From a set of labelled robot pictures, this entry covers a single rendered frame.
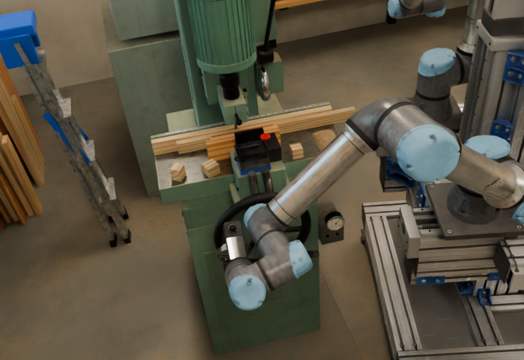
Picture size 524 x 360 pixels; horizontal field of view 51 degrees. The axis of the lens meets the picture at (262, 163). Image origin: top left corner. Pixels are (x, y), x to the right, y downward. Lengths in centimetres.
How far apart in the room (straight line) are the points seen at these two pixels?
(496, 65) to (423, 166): 59
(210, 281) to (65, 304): 90
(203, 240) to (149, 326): 75
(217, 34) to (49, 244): 177
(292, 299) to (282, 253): 96
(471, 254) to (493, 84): 50
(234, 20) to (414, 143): 63
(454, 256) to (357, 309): 79
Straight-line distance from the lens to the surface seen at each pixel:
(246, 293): 121
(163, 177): 173
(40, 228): 312
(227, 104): 169
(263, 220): 131
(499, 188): 141
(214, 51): 156
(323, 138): 178
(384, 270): 232
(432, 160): 117
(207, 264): 193
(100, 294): 268
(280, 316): 224
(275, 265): 123
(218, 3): 150
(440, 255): 175
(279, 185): 163
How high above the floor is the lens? 197
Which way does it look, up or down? 39 degrees down
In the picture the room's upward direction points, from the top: 6 degrees counter-clockwise
